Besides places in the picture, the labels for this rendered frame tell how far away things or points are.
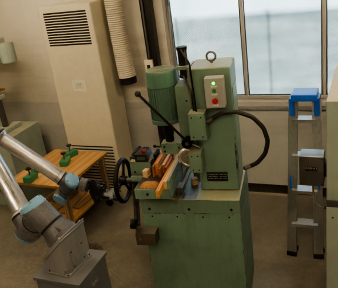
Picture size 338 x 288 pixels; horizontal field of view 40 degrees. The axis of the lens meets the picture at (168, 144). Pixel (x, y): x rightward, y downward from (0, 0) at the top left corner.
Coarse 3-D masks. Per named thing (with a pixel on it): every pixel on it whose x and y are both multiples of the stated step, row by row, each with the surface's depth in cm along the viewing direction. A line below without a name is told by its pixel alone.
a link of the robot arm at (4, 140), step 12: (0, 132) 274; (0, 144) 276; (12, 144) 276; (24, 156) 277; (36, 156) 279; (36, 168) 279; (48, 168) 279; (60, 180) 280; (72, 180) 281; (72, 192) 287
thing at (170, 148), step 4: (164, 140) 280; (176, 140) 277; (180, 140) 276; (164, 144) 275; (168, 144) 274; (172, 144) 274; (176, 144) 273; (180, 144) 272; (164, 148) 276; (168, 148) 275; (172, 148) 275; (176, 148) 274; (164, 152) 277; (168, 152) 276; (172, 152) 276; (176, 152) 275
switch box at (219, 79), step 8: (208, 80) 239; (216, 80) 238; (224, 80) 242; (208, 88) 241; (216, 88) 239; (224, 88) 241; (208, 96) 242; (216, 96) 241; (224, 96) 241; (208, 104) 244; (224, 104) 242
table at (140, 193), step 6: (180, 168) 281; (162, 174) 276; (180, 174) 280; (132, 180) 286; (138, 180) 285; (144, 180) 272; (150, 180) 271; (156, 180) 270; (174, 180) 268; (138, 186) 266; (174, 186) 267; (138, 192) 263; (144, 192) 262; (150, 192) 261; (162, 192) 259; (168, 192) 258; (138, 198) 265; (144, 198) 264; (150, 198) 263; (156, 198) 262; (162, 198) 261; (168, 198) 260
